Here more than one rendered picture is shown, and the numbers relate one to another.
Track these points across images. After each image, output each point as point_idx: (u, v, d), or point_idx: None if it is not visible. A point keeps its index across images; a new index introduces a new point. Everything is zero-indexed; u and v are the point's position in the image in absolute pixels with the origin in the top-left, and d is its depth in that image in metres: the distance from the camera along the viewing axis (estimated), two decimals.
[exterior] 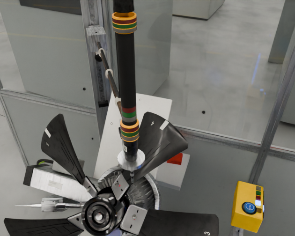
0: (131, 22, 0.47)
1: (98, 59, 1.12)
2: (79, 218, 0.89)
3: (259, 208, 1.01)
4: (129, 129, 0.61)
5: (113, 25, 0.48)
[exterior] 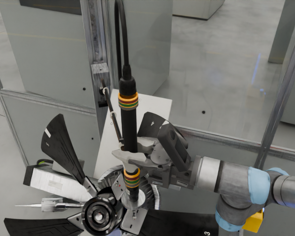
0: (134, 102, 0.57)
1: (102, 93, 1.22)
2: (79, 218, 0.89)
3: None
4: (131, 178, 0.71)
5: (119, 103, 0.58)
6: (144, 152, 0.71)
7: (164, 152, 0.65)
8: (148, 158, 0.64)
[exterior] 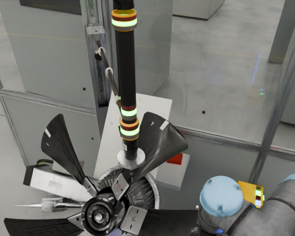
0: (131, 19, 0.47)
1: (98, 58, 1.11)
2: (79, 218, 0.89)
3: (259, 208, 1.01)
4: (128, 127, 0.61)
5: (113, 22, 0.48)
6: None
7: None
8: None
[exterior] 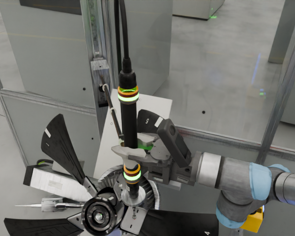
0: (134, 96, 0.56)
1: (102, 90, 1.21)
2: (91, 188, 0.89)
3: (259, 208, 1.01)
4: (131, 173, 0.70)
5: (119, 97, 0.57)
6: (144, 148, 0.70)
7: (164, 148, 0.64)
8: (148, 154, 0.63)
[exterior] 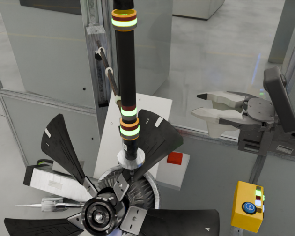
0: (131, 19, 0.47)
1: (98, 58, 1.11)
2: (91, 188, 0.89)
3: (259, 208, 1.01)
4: (128, 127, 0.61)
5: (113, 22, 0.48)
6: None
7: (262, 107, 0.50)
8: (245, 115, 0.49)
